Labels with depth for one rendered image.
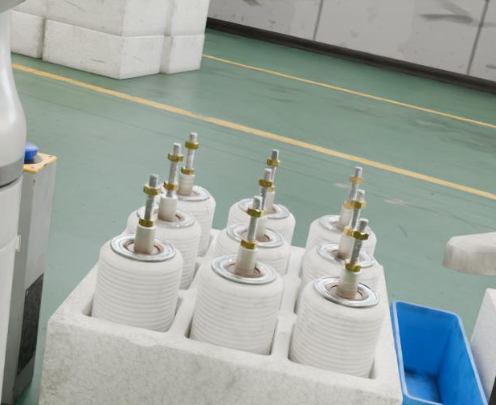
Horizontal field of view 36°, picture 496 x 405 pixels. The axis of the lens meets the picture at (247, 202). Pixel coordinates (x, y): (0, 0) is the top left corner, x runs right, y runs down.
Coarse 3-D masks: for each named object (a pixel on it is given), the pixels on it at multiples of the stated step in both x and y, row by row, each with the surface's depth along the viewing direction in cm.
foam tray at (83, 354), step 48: (192, 288) 95; (288, 288) 101; (384, 288) 107; (48, 336) 82; (96, 336) 81; (144, 336) 82; (288, 336) 88; (384, 336) 93; (48, 384) 84; (96, 384) 83; (144, 384) 82; (192, 384) 82; (240, 384) 81; (288, 384) 80; (336, 384) 80; (384, 384) 81
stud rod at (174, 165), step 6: (174, 144) 94; (180, 144) 95; (174, 150) 94; (180, 150) 95; (174, 162) 95; (174, 168) 95; (174, 174) 95; (168, 180) 96; (174, 180) 96; (168, 192) 96
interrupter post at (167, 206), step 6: (162, 198) 96; (168, 198) 95; (174, 198) 96; (162, 204) 96; (168, 204) 96; (174, 204) 96; (162, 210) 96; (168, 210) 96; (174, 210) 97; (162, 216) 96; (168, 216) 96
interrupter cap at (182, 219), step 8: (144, 208) 98; (176, 208) 100; (176, 216) 99; (184, 216) 98; (192, 216) 98; (160, 224) 94; (168, 224) 94; (176, 224) 95; (184, 224) 95; (192, 224) 96
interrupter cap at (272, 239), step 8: (232, 224) 98; (240, 224) 99; (232, 232) 96; (240, 232) 97; (264, 232) 98; (272, 232) 99; (240, 240) 93; (264, 240) 96; (272, 240) 96; (280, 240) 96
